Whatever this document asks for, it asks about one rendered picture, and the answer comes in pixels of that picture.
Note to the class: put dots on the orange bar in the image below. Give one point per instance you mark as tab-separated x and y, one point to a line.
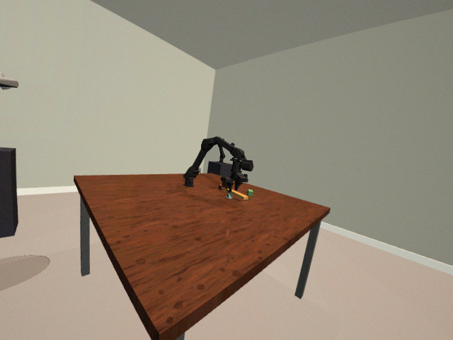
226	188

